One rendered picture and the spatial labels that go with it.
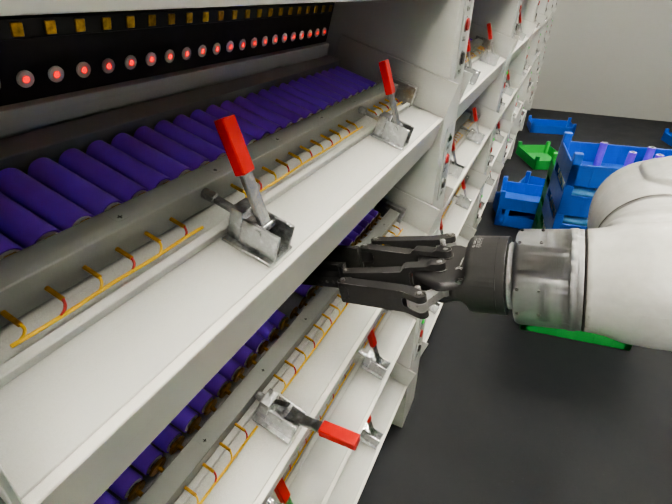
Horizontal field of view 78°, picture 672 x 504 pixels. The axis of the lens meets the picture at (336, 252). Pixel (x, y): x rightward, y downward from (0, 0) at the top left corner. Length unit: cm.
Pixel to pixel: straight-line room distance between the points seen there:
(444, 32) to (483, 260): 35
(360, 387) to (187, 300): 48
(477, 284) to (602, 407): 94
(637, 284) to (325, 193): 25
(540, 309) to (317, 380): 23
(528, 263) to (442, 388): 83
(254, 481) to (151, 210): 24
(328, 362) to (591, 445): 85
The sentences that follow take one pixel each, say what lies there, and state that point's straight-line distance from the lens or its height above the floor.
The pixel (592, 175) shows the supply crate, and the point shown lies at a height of 51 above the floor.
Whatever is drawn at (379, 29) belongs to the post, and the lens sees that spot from 67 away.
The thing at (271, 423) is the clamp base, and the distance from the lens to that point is 41.
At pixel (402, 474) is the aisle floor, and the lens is 103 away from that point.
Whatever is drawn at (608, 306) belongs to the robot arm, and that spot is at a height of 68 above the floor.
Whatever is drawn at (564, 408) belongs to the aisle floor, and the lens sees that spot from 125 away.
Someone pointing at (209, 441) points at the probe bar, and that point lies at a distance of 38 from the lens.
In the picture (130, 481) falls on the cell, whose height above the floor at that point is 58.
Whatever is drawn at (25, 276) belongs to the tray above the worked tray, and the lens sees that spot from 24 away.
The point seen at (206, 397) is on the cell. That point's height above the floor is 58.
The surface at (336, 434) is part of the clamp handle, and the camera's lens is 38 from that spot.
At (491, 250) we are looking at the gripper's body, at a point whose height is 69.
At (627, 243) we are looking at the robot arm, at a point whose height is 72.
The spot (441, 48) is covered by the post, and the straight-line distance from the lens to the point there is 64.
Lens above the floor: 89
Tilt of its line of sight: 32 degrees down
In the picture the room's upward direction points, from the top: straight up
